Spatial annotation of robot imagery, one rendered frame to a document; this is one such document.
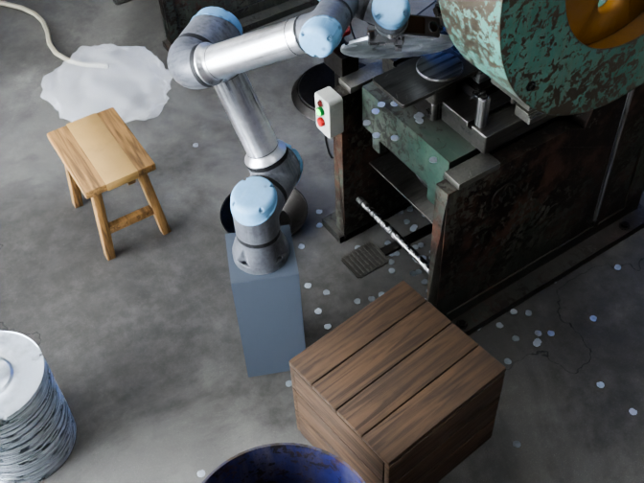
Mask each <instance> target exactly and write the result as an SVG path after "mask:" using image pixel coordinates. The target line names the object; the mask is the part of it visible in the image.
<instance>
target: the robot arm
mask: <svg viewBox="0 0 644 483"><path fill-rule="evenodd" d="M318 1H319V3H318V5H317V6H316V8H315V9H314V11H311V12H308V13H305V14H302V15H300V16H297V17H294V18H291V19H288V20H285V21H282V22H279V23H276V24H273V25H270V26H267V27H264V28H261V29H259V30H256V31H253V32H250V33H247V34H242V24H241V23H240V21H239V20H238V18H237V17H236V16H235V15H234V14H232V13H231V12H230V11H226V10H225V9H222V8H219V7H207V8H204V9H202V10H200V11H199V12H198V13H197V14H196V15H195V16H193V17H192V19H191V22H190V23H189V24H188V25H187V27H186V28H185V29H184V30H183V32H182V33H181V34H180V36H179V37H178V38H177V39H176V41H175V42H174V43H173V44H172V46H171V48H170V50H169V52H168V59H167V62H168V68H169V71H170V73H171V75H172V77H173V78H174V79H175V81H177V82H178V83H179V84H180V85H182V86H184V87H187V88H190V89H205V88H209V87H212V86H214V88H215V90H216V92H217V94H218V97H219V99H220V101H221V103H222V105H223V107H224V109H225V111H226V113H227V115H228V117H229V119H230V121H231V123H232V125H233V127H234V129H235V131H236V132H237V134H238V136H239V138H240V140H241V143H242V145H243V147H244V149H245V151H246V155H245V157H244V163H245V165H246V167H247V169H248V170H249V172H250V176H249V177H247V178H246V180H242V181H240V182H239V183H238V184H237V185H236V186H235V188H234V189H233V191H232V194H231V202H230V207H231V212H232V215H233V220H234V225H235V231H236V237H235V240H234V243H233V247H232V254H233V259H234V262H235V264H236V266H237V267H238V268H239V269H241V270H242V271H244V272H246V273H249V274H254V275H264V274H268V273H271V272H274V271H276V270H278V269H279V268H281V267H282V266H283V265H284V264H285V263H286V261H287V259H288V254H289V249H288V241H287V239H286V237H285V235H284V234H283V232H282V231H281V229H280V221H279V216H280V214H281V212H282V210H283V208H284V206H285V204H286V203H287V201H288V198H289V196H290V194H291V193H292V191H293V189H294V187H295V186H296V184H297V183H298V182H299V180H300V177H301V173H302V171H303V161H302V158H301V156H300V154H299V152H298V151H297V150H296V149H292V148H291V145H289V144H287V143H285V142H284V141H282V140H280V139H276V136H275V134H274V132H273V130H272V128H271V126H270V124H269V121H268V119H267V118H266V116H265V113H264V111H263V108H262V106H261V104H260V102H259V100H258V98H257V96H256V93H255V91H254V89H253V87H252V85H251V83H250V81H249V78H248V76H247V75H246V73H245V72H246V71H249V70H253V69H256V68H259V67H263V66H266V65H268V64H272V63H275V62H279V61H282V60H285V59H289V58H294V57H298V56H301V55H303V54H309V55H310V56H312V57H319V58H324V57H327V56H328V55H330V54H331V53H332V52H333V51H334V49H335V48H336V47H337V46H338V45H339V43H340V41H341V39H342V36H343V35H344V33H345V32H346V30H347V28H348V26H349V25H350V23H351V22H352V20H353V18H354V17H356V18H358V19H360V20H363V21H366V22H367V23H368V28H367V30H368V32H367V33H368V35H367V38H368V45H369V46H379V45H385V44H389V45H394V46H395V51H396V52H401V51H402V45H403V43H404V37H405V36H410V37H419V38H429V39H435V38H438V37H439V36H440V18H439V17H434V16H425V15H417V14H410V5H409V2H408V0H318Z"/></svg>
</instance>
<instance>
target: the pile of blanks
mask: <svg viewBox="0 0 644 483"><path fill-rule="evenodd" d="M44 362H45V371H44V376H43V380H42V383H41V384H40V387H39V389H38V390H37V392H36V394H35V395H34V397H33V398H32V399H31V400H30V401H29V403H28V404H27V405H25V406H24V407H23V408H22V409H21V410H20V411H18V412H17V413H16V414H14V415H13V416H11V417H9V418H8V419H6V420H4V419H0V421H1V422H0V483H38V482H40V481H42V480H43V479H42V478H44V477H45V478H47V477H49V476H50V475H52V474H53V473H54V472H56V471H57V470H58V469H59V468H60V467H61V466H62V465H63V463H64V462H65V461H66V459H67V458H68V456H69V455H70V453H71V451H72V449H73V446H74V444H75V441H76V434H77V429H76V423H75V420H74V417H73V416H72V413H71V411H70V408H69V406H68V404H67V401H66V400H65V398H64V396H63V394H62V392H61V391H60V389H59V387H58V384H57V382H56V380H55V378H54V376H53V373H52V371H51V369H50V367H49V364H48V363H47V361H46V359H45V358H44Z"/></svg>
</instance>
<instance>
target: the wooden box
mask: <svg viewBox="0 0 644 483"><path fill-rule="evenodd" d="M289 367H290V375H291V383H292V391H293V399H294V407H295V415H296V424H297V428H298V429H299V430H300V431H301V434H302V435H303V436H304V437H305V438H306V439H307V440H308V441H309V442H310V443H311V444H312V446H313V447H316V448H319V449H323V450H325V451H328V452H329V453H331V454H333V455H335V456H337V457H338V458H340V459H341V460H343V461H344V462H346V463H347V464H348V465H349V466H351V467H352V468H353V469H354V470H355V471H356V472H357V473H358V474H359V475H360V477H361V478H362V479H363V480H364V481H365V483H438V482H439V481H440V480H441V479H442V478H444V477H445V476H446V475H447V474H448V473H449V472H451V471H452V470H453V469H454V468H456V467H457V466H458V465H459V464H460V463H461V462H463V461H464V460H465V459H466V458H467V457H468V456H470V455H471V454H472V453H473V452H474V451H476V450H477V449H478V448H479V447H480V446H482V445H483V444H484V443H485V442H486V441H487V440H489V439H490V438H491V437H492V433H493V428H494V423H495V415H496V411H497V407H498V402H499V398H500V397H499V396H500V393H501V389H502V384H503V380H504V376H505V373H504V372H505V371H506V367H504V366H503V365H502V364H501V363H500V362H499V361H497V360H496V359H495V358H494V357H493V356H491V355H490V354H489V353H488V352H487V351H486V350H484V349H483V348H482V347H481V346H478V344H477V343H476V342H475V341H474V340H473V339H471V338H470V337H469V336H468V335H467V334H466V333H464V332H463V331H462V330H461V329H460V328H458V327H457V326H456V325H455V324H454V323H452V324H451V321H450V320H449V319H448V318H447V317H445V316H444V315H443V314H442V313H441V312H440V311H438V310H437V309H436V308H435V307H434V306H432V305H431V304H430V303H429V302H428V301H426V299H425V298H424V297H423V296H422V295H420V294H419V293H418V292H417V291H416V290H415V289H413V288H412V287H411V286H410V285H408V284H407V283H406V282H405V281H401V282H400V283H398V284H397V285H396V286H394V287H392V288H391V289H389V290H388V291H387V292H385V293H384V294H383V295H382V296H381V297H379V298H378V299H376V300H375V301H373V302H372V303H371V304H369V305H368V306H366V307H365V308H363V309H362V310H360V311H359V312H357V313H356V314H355V315H353V316H352V317H350V318H349V319H347V320H346V321H345V322H343V323H342V324H340V325H339V326H338V327H336V328H335V329H333V330H332V331H330V332H329V333H327V334H326V335H324V336H323V337H321V338H320V339H319V340H317V341H316V342H314V343H313V344H312V345H310V346H309V347H308V348H307V349H305V350H304V351H303V352H301V353H300V354H298V355H297V356H295V357H294V358H292V359H291V360H290V361H289Z"/></svg>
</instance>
